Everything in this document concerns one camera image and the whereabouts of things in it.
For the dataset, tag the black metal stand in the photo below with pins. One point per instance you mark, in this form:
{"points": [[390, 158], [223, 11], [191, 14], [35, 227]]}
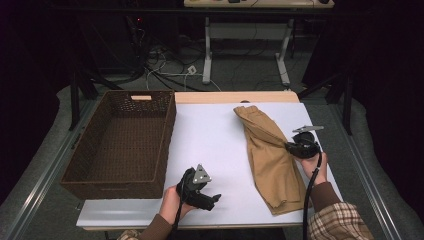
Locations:
{"points": [[75, 100], [348, 106]]}

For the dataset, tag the person's left hand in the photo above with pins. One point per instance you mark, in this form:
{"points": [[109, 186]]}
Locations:
{"points": [[171, 206]]}

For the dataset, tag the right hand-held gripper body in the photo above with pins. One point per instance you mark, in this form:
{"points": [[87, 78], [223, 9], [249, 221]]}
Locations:
{"points": [[306, 146]]}

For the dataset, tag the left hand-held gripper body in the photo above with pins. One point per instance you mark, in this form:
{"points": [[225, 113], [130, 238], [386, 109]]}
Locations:
{"points": [[191, 190]]}

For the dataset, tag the white-legged desk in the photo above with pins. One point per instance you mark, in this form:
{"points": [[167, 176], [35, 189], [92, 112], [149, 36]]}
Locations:
{"points": [[266, 4]]}

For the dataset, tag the brown woven basket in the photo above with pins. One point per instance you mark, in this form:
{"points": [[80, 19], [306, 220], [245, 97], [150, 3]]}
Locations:
{"points": [[123, 150]]}

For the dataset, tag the aluminium rail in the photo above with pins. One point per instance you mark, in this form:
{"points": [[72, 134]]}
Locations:
{"points": [[43, 180], [366, 173]]}

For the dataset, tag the black horizontal bar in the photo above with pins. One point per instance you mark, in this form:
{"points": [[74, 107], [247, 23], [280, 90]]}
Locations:
{"points": [[133, 12]]}

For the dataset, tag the person's right hand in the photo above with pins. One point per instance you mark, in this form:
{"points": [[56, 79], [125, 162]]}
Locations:
{"points": [[318, 171]]}

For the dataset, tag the tan pants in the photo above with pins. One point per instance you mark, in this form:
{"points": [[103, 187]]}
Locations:
{"points": [[273, 166]]}

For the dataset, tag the white power adapter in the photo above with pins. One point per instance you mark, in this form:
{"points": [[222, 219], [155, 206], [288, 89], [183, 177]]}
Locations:
{"points": [[192, 69]]}

